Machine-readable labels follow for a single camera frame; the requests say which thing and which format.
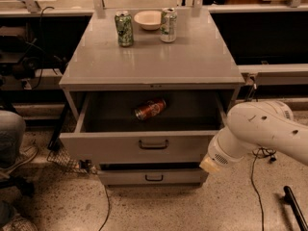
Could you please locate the grey top drawer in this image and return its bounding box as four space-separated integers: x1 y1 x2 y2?
61 90 223 165

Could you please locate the grey drawer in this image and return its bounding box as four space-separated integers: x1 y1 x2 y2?
61 90 223 165
98 168 208 186

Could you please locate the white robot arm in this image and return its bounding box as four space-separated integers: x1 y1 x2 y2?
199 101 308 172

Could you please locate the grey metal drawer cabinet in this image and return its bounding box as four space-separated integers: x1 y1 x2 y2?
58 7 245 188

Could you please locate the grey bottom drawer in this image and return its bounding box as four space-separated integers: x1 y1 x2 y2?
98 168 208 186

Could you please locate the red cola can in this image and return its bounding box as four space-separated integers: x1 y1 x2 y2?
135 98 167 120

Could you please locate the black pole on floor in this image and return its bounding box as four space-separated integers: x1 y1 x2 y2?
283 186 308 231

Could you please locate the white green soda can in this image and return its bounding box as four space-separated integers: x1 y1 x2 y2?
160 8 177 43

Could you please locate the white bowl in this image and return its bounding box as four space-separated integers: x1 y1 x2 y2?
134 11 161 31

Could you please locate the person leg in jeans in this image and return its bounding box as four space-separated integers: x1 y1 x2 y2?
0 111 26 168

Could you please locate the black floor cable right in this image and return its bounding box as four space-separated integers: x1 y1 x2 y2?
249 80 277 231

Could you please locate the black floor cable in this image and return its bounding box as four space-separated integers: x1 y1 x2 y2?
249 80 277 231
97 185 112 231

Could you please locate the black floor cable front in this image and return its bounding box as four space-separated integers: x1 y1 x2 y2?
97 185 112 231

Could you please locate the black wire basket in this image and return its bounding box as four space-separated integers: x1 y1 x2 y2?
47 113 90 173

